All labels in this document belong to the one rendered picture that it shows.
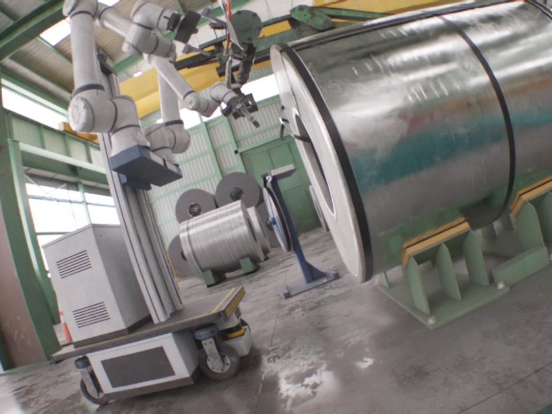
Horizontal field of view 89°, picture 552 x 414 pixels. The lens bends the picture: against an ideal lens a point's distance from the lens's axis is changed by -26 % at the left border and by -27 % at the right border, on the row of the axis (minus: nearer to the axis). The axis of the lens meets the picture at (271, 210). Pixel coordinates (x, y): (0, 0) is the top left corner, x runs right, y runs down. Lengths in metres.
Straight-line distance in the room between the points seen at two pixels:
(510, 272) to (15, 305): 4.32
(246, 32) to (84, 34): 0.75
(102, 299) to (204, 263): 5.14
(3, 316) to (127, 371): 3.06
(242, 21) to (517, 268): 1.48
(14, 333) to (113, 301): 2.94
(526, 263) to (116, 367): 1.77
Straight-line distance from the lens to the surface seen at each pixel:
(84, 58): 1.69
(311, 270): 3.34
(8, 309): 4.45
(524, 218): 1.73
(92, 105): 1.54
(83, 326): 1.77
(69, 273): 1.75
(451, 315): 1.38
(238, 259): 6.67
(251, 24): 1.51
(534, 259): 1.59
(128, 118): 1.64
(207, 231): 6.63
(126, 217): 1.69
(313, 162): 1.99
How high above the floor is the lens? 0.53
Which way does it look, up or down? 4 degrees up
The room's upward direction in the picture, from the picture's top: 20 degrees counter-clockwise
